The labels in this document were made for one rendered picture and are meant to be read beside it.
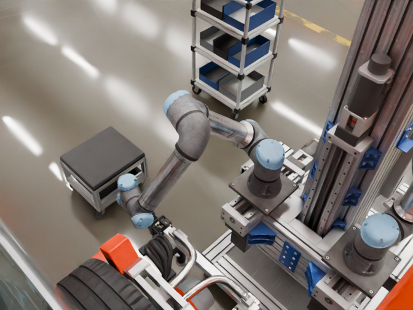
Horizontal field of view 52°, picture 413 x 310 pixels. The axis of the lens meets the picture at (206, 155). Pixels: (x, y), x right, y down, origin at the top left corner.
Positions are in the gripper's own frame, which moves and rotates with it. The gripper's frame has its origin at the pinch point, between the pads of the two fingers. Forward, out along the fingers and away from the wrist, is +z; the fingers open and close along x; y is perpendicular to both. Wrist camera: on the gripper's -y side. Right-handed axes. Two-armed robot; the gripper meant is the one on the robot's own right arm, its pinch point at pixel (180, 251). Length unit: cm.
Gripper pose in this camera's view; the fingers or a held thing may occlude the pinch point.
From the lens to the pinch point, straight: 166.6
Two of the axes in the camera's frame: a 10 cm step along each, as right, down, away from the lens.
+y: 0.2, -6.7, -7.5
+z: 7.2, 5.3, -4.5
